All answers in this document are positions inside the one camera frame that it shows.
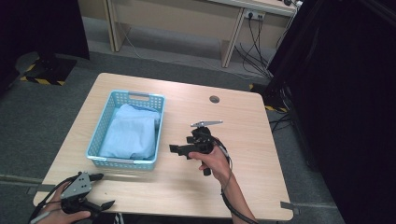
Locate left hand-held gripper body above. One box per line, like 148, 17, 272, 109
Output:
60, 171, 101, 216

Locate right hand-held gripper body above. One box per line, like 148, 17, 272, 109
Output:
185, 119, 224, 155

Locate light blue plastic basket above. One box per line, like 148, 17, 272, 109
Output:
85, 90, 166, 172

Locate light blue cloth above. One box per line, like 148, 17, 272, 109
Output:
98, 103, 162, 161

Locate person's right hand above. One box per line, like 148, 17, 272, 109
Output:
188, 146, 233, 185

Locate person's left hand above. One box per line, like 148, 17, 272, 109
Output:
37, 181, 92, 224

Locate grey tape strip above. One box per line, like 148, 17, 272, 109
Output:
25, 184, 56, 196
279, 201, 301, 217

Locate black stand base striped tape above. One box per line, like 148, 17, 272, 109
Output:
19, 55, 78, 87
248, 82, 290, 114

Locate beige wooden desk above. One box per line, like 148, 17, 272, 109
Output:
78, 0, 297, 69

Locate white power socket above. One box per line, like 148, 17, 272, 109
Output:
244, 8, 266, 21

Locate black curtain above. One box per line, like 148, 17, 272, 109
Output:
0, 0, 91, 96
266, 0, 396, 224

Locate black floor cables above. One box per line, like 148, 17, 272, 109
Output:
268, 111, 294, 133

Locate bundle of black cables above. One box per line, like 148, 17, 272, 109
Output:
233, 14, 275, 79

